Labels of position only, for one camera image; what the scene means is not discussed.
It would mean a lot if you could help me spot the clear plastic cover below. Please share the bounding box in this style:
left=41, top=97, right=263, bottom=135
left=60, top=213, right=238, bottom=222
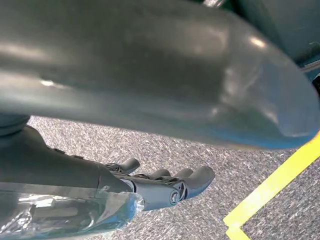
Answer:
left=0, top=182, right=145, bottom=240

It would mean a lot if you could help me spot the yellow floor tape square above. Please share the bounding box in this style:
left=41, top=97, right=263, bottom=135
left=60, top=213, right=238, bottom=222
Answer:
left=223, top=130, right=320, bottom=240

